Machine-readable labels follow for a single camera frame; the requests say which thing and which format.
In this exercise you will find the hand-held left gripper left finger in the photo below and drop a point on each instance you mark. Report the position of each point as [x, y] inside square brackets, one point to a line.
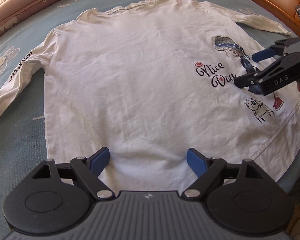
[100, 162]

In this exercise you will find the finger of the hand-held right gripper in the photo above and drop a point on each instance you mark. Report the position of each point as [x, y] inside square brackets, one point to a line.
[277, 66]
[263, 54]

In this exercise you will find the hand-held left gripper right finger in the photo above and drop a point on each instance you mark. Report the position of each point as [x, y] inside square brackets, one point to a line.
[196, 163]

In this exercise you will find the white long-sleeve printed shirt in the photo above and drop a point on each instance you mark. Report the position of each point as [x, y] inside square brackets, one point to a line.
[140, 80]

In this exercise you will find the blue floral bed sheet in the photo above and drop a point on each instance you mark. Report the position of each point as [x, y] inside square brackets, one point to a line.
[15, 135]

